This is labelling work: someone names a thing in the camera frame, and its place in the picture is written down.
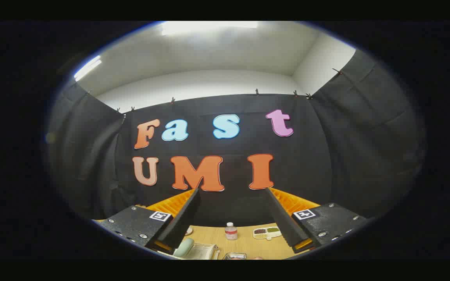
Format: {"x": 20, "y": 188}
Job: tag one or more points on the white divided bean tray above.
{"x": 267, "y": 233}

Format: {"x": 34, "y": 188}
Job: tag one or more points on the clear plastic water bottle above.
{"x": 231, "y": 232}

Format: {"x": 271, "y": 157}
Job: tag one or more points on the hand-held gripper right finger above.
{"x": 283, "y": 222}

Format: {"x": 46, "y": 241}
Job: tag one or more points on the mint green plate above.
{"x": 184, "y": 248}

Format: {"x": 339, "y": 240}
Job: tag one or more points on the black backdrop cloth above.
{"x": 318, "y": 156}

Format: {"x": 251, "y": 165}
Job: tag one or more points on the beige plate with cookies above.
{"x": 189, "y": 231}

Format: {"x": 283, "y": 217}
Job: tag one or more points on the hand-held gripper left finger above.
{"x": 184, "y": 220}

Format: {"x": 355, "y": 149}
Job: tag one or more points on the ceiling light panel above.
{"x": 209, "y": 27}
{"x": 87, "y": 67}

